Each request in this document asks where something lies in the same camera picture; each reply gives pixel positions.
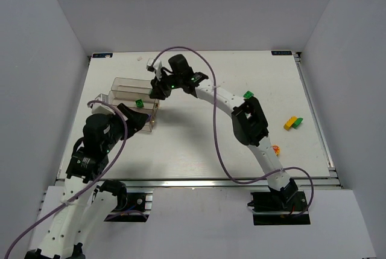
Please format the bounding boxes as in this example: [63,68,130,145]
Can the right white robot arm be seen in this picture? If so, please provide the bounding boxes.
[147,54,298,206]

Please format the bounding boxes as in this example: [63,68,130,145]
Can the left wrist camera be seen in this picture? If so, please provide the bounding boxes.
[87,94,115,115]

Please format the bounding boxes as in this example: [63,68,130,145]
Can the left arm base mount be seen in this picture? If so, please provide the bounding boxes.
[105,191,153,223]

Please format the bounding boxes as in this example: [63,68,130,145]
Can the clear back container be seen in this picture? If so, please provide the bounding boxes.
[111,77,152,96]

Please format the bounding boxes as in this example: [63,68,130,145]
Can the clear middle container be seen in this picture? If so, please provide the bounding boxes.
[108,91,160,114]

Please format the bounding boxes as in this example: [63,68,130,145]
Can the clear front container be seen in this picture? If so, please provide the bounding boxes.
[93,104,154,134]

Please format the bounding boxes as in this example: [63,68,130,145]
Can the yellow round toy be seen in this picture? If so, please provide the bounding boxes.
[272,145,280,156]

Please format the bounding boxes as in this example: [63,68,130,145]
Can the green lego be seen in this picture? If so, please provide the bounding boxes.
[292,117,303,129]

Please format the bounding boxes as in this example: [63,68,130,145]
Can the left blue corner label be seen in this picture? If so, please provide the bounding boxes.
[92,53,113,59]

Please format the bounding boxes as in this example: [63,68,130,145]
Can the clear container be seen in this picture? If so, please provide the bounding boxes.
[111,77,152,96]
[108,91,160,114]
[93,104,154,134]

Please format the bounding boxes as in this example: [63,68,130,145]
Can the right blue corner label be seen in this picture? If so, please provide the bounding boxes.
[271,50,293,56]

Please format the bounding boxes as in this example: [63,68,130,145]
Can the yellow lego brick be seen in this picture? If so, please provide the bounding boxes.
[283,117,297,131]

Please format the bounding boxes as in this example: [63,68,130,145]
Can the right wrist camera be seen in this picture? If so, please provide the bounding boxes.
[146,58,162,81]

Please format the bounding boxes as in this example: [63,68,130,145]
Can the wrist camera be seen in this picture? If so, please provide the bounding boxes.
[87,94,115,115]
[146,58,162,81]

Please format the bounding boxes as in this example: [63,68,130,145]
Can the green lego brick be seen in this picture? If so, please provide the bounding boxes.
[243,91,254,99]
[135,99,144,108]

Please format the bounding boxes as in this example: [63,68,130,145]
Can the blue corner label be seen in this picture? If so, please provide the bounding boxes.
[271,50,293,56]
[92,53,113,59]

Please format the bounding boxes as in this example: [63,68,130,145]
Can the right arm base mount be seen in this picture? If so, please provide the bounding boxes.
[247,191,311,226]

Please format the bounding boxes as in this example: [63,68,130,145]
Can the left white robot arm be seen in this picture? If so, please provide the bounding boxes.
[25,100,150,258]

